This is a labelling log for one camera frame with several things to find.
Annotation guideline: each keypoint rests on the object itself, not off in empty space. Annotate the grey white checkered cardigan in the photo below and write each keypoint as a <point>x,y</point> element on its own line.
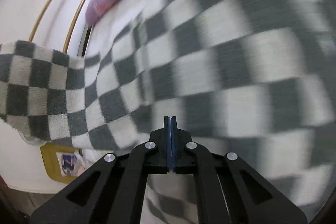
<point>256,77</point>

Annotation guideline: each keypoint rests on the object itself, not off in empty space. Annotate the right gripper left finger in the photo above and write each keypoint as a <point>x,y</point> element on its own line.
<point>111,190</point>

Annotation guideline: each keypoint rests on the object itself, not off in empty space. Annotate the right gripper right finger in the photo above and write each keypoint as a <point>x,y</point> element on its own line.
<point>228,190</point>

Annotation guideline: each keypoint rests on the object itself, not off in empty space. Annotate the wooden rail rack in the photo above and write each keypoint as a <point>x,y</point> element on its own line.
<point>61,25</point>

